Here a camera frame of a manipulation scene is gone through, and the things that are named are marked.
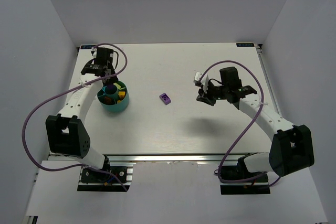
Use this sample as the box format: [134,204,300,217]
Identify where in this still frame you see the right blue corner label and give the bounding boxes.
[236,42,255,47]

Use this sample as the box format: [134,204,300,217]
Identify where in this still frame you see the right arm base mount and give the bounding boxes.
[220,155,270,195]

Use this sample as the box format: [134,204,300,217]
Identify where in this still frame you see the purple hollow lego brick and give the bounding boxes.
[159,93,171,105]

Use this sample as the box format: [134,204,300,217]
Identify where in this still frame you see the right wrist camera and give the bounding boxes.
[193,72,209,92]

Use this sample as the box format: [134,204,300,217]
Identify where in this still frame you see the purple curved lego brick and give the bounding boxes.
[106,84,117,90]

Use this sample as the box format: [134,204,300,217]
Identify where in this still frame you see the blue corner label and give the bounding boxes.
[79,45,96,50]
[236,42,255,47]

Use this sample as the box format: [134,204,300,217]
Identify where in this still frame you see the aluminium table rail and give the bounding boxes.
[103,153,263,164]

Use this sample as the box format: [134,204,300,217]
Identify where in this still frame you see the purple cable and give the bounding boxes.
[199,60,281,188]
[22,42,129,192]

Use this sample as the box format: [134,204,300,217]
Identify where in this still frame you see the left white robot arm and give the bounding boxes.
[46,47,116,171]

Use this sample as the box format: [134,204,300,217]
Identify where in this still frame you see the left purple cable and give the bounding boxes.
[22,42,129,192]

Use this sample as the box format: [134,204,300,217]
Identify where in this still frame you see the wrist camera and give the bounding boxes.
[193,72,209,92]
[90,47,97,57]

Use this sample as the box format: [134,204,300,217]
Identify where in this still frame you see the teal divided round container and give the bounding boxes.
[97,81,129,113]

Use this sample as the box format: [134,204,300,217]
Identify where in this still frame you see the pale yellow-green lego brick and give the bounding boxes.
[116,83,126,90]

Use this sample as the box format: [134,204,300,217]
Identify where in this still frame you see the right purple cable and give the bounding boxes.
[199,60,281,188]

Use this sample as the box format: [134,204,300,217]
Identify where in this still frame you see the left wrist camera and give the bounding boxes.
[90,47,97,57]

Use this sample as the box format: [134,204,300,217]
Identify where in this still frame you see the orange studded lego brick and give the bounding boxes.
[104,97,113,105]

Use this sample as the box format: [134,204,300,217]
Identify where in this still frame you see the left blue corner label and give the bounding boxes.
[79,45,96,50]

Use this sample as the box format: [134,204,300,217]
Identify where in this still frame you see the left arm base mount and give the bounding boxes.
[77,157,133,193]

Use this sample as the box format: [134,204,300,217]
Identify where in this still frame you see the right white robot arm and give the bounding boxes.
[194,67,314,179]

